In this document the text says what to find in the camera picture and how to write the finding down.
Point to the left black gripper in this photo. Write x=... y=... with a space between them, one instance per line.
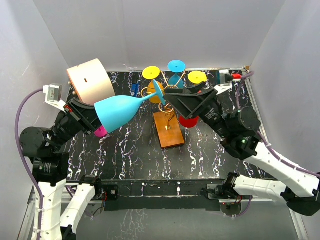
x=85 y=116

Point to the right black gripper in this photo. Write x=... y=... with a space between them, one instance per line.
x=189 y=102

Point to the light blue wine glass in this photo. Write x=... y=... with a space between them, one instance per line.
x=116 y=111

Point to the pink wine glass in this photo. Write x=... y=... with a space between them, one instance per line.
x=101 y=132

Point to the red wine glass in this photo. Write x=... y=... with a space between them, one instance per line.
x=188 y=122

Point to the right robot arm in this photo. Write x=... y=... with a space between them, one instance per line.
x=296 y=187

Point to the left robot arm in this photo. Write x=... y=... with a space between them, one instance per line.
x=50 y=170

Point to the yellow wine glass right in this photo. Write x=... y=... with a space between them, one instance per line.
x=199 y=79

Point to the yellow wine glass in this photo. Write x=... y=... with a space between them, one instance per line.
x=199 y=79
x=155 y=90

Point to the teal wine glass back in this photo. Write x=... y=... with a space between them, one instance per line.
x=176 y=66

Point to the wooden rack base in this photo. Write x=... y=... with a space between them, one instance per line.
x=170 y=132

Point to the yellow wine glass left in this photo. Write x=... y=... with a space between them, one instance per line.
x=155 y=90

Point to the white cylindrical box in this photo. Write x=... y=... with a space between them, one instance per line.
x=91 y=82

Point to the blue stapler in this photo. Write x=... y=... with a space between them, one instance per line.
x=134 y=89

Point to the gold wire glass rack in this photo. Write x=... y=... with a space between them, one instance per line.
x=166 y=107

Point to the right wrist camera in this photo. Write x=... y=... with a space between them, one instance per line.
x=225 y=80

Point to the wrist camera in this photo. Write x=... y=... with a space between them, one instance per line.
x=53 y=96
x=225 y=80

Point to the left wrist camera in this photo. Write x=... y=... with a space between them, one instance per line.
x=53 y=96

